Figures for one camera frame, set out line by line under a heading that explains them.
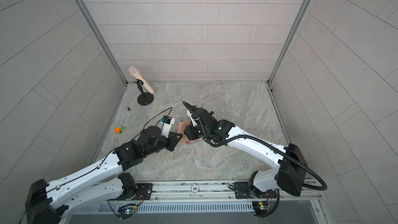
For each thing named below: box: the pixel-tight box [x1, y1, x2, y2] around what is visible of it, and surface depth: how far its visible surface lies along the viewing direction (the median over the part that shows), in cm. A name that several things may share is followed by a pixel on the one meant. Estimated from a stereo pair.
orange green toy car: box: [114, 126, 125, 134], surface depth 91 cm
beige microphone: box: [128, 66, 155, 94], surface depth 91 cm
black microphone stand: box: [136, 78, 154, 106], surface depth 107 cm
